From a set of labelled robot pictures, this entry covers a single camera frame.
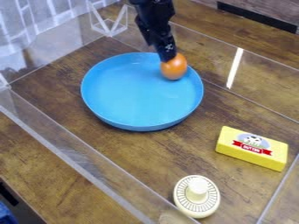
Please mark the black bar on background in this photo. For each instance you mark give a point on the black bar on background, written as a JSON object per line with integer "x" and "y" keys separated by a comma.
{"x": 265, "y": 20}

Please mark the orange ball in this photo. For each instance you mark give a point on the orange ball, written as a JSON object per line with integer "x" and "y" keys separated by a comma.
{"x": 173, "y": 68}

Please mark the yellow butter block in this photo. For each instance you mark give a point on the yellow butter block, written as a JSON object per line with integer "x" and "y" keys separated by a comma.
{"x": 252, "y": 148}

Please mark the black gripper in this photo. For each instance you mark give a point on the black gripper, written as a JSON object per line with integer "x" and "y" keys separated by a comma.
{"x": 152, "y": 17}

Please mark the blue round tray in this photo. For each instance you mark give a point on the blue round tray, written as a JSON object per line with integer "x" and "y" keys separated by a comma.
{"x": 130, "y": 97}

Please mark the clear acrylic enclosure wall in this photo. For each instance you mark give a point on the clear acrylic enclosure wall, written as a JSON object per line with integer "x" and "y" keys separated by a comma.
{"x": 85, "y": 173}

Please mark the cream round knob toy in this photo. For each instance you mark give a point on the cream round knob toy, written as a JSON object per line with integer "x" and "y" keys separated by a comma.
{"x": 196, "y": 196}

